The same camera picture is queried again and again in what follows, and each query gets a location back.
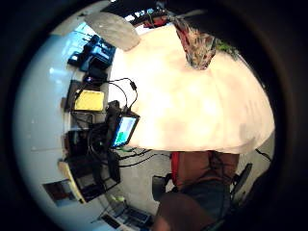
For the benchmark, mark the yellow flat box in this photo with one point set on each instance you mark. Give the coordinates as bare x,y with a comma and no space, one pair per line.
89,100

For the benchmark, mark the black office chair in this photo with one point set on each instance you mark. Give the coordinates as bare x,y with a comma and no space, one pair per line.
159,187

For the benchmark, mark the small monitor with green screen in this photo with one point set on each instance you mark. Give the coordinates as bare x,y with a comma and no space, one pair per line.
125,130

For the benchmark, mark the green plant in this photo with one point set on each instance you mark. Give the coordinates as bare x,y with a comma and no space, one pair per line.
226,47

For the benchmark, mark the black and blue equipment case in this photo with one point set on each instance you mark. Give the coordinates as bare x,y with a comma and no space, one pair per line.
94,56

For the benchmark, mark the the person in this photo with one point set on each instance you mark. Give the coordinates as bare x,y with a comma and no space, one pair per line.
202,173

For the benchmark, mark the patterned multicolour cloth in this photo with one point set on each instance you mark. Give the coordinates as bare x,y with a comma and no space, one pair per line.
199,48

